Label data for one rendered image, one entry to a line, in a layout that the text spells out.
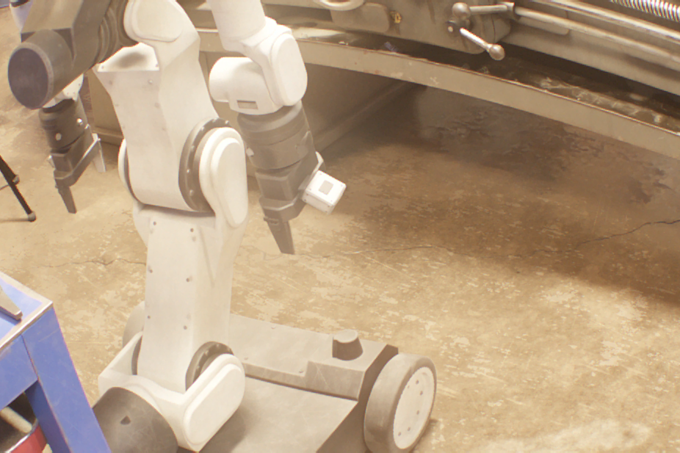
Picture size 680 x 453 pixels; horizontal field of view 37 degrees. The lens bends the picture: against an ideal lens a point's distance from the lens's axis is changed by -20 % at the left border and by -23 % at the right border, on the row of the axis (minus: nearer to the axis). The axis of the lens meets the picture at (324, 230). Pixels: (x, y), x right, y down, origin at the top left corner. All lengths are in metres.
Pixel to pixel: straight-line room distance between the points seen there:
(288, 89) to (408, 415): 0.74
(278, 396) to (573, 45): 0.97
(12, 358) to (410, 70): 1.56
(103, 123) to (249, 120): 1.89
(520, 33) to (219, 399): 1.07
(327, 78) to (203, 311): 1.34
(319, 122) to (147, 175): 1.36
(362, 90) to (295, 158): 1.62
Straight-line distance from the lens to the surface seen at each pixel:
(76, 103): 1.87
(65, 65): 1.49
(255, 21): 1.52
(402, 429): 2.08
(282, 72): 1.54
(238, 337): 2.16
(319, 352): 2.05
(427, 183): 2.91
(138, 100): 1.72
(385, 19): 2.43
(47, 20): 1.52
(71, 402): 1.16
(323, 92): 3.11
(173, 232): 1.86
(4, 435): 1.26
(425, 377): 2.10
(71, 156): 1.91
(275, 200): 1.67
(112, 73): 1.72
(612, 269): 2.55
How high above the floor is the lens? 1.43
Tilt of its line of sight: 31 degrees down
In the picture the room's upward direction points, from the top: 9 degrees counter-clockwise
